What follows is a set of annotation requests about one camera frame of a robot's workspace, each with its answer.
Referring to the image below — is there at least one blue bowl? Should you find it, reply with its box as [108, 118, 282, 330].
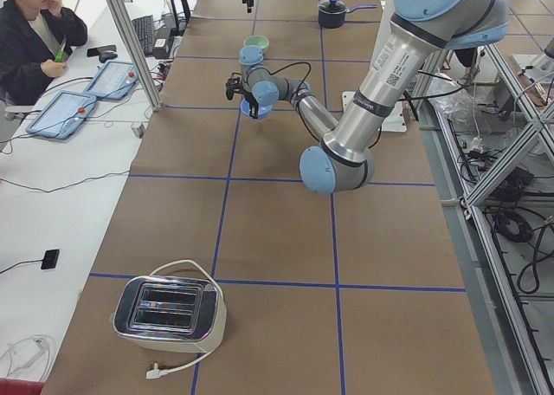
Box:
[239, 100, 273, 121]

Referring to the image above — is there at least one green bowl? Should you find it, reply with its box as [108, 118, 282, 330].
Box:
[243, 35, 270, 54]

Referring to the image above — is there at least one dark blue lidded pot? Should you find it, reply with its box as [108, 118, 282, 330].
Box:
[318, 0, 377, 29]

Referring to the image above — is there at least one black keyboard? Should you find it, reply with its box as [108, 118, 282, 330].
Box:
[131, 16, 155, 56]

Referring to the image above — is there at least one far blue teach pendant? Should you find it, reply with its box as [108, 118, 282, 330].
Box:
[83, 60, 138, 100]

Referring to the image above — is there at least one blue teach pendant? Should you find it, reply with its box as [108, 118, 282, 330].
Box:
[26, 91, 98, 139]
[83, 60, 138, 100]

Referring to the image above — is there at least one black computer mouse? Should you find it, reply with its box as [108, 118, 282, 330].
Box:
[99, 50, 118, 63]

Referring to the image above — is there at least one black smartphone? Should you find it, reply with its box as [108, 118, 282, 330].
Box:
[87, 44, 117, 57]

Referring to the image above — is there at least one near blue teach pendant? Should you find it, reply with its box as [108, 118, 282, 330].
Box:
[26, 91, 98, 139]

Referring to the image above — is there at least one seated person in black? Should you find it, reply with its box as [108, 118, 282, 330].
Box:
[1, 0, 88, 106]

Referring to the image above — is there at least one silver white toaster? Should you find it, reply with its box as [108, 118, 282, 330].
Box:
[113, 275, 227, 353]

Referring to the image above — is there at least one small black box device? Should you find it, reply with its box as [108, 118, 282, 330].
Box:
[41, 249, 60, 270]

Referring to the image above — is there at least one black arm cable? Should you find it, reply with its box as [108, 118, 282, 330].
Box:
[267, 62, 324, 145]

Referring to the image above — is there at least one aluminium frame post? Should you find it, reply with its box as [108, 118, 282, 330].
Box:
[106, 0, 162, 112]

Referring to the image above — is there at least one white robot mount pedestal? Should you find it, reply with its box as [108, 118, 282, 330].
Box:
[341, 0, 416, 133]

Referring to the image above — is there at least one white toaster power cable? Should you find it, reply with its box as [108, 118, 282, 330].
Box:
[145, 259, 216, 379]

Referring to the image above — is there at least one white cable bundle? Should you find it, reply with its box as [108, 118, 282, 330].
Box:
[0, 333, 55, 381]

